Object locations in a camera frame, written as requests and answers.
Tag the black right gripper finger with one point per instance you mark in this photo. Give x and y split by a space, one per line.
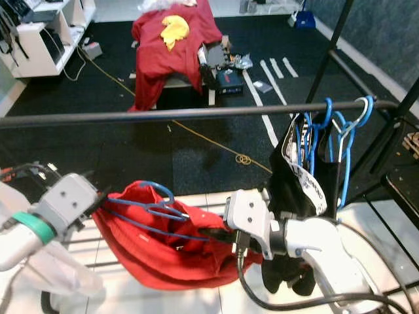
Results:
218 239
215 231

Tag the blue hanger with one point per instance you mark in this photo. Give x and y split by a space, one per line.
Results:
344 170
309 140
160 209

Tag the red t-shirt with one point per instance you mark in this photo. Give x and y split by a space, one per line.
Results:
157 261

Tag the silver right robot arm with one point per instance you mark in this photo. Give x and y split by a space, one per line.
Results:
314 242

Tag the black garment white label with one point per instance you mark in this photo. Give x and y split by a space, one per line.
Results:
285 163

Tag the small orange object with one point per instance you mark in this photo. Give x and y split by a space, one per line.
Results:
14 175

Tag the grey power strip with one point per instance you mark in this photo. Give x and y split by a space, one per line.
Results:
92 51

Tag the grey paper sheet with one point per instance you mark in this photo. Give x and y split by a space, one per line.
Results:
264 86

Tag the red cloth yellow print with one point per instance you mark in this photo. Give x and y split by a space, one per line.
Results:
173 65

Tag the black equipment case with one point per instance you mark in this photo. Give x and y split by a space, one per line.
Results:
226 78

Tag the white shelf cabinet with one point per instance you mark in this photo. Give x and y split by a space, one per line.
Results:
52 49

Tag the crumpled silver foil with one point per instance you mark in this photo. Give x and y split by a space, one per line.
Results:
242 61

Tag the black side table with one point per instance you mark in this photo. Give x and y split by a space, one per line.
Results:
404 190

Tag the black bag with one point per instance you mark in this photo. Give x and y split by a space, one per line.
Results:
13 23

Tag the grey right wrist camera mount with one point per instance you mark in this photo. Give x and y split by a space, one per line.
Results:
249 216

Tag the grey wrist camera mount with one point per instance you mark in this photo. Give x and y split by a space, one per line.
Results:
69 196
249 216

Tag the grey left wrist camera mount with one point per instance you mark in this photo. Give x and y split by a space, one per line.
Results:
69 196

